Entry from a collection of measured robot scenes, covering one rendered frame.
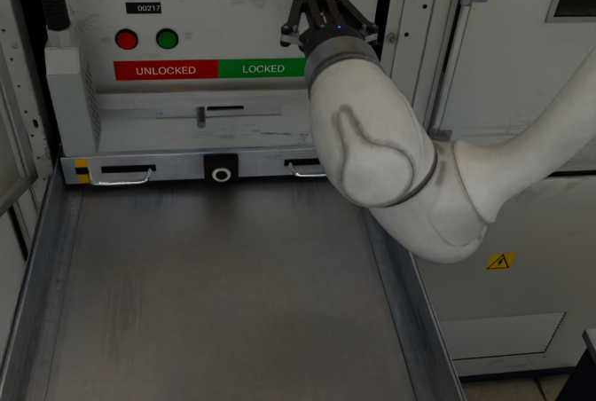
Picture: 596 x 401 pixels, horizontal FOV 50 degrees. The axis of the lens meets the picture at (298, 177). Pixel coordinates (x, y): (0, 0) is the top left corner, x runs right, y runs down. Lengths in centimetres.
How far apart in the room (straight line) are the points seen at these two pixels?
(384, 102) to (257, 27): 42
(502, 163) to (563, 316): 113
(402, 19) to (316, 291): 46
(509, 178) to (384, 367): 35
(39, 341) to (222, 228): 33
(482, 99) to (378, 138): 63
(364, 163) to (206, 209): 57
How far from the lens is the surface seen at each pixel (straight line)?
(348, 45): 72
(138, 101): 102
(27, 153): 120
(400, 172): 60
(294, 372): 92
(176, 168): 114
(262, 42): 101
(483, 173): 72
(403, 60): 112
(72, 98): 94
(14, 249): 136
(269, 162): 114
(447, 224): 72
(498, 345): 184
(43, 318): 101
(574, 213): 151
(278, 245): 106
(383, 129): 60
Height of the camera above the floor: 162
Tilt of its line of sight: 41 degrees down
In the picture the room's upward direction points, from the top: 4 degrees clockwise
